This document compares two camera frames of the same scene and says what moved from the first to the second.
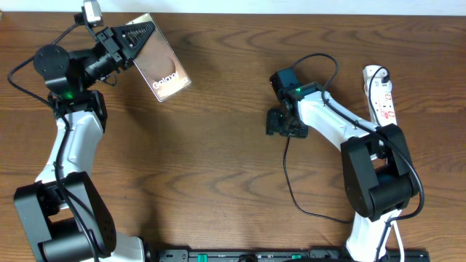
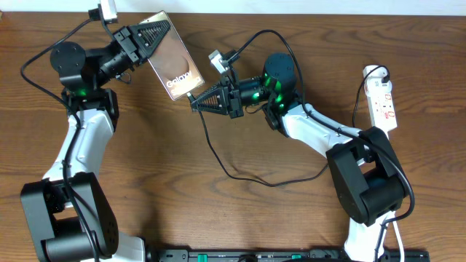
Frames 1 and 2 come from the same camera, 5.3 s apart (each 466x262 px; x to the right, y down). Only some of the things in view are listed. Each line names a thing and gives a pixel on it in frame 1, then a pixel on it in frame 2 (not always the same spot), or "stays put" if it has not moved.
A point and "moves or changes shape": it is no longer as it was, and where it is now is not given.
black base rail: (287, 255) stays put
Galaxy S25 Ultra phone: (157, 62) moves or changes shape
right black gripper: (272, 125) to (229, 98)
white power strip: (378, 85) stays put
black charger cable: (385, 80) to (237, 177)
